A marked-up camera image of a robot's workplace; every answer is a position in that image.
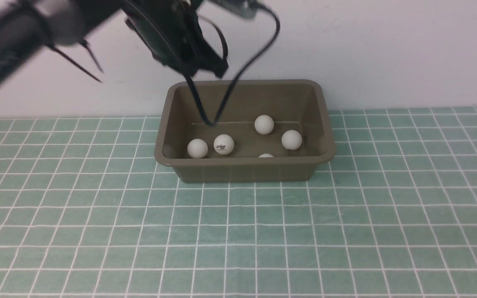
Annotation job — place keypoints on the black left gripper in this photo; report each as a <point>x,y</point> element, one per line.
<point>171,31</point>

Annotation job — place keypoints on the white ball with logo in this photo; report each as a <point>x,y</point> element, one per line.
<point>224,144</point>
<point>197,148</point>
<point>292,140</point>

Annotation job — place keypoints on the white ball with logo centre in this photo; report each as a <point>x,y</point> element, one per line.
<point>224,144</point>

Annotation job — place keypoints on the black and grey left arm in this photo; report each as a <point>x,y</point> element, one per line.
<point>26,26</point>

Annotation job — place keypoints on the olive green plastic bin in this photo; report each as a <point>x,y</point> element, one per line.
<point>293,104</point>

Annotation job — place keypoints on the green checkered table cloth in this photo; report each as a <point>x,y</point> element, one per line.
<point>86,212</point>

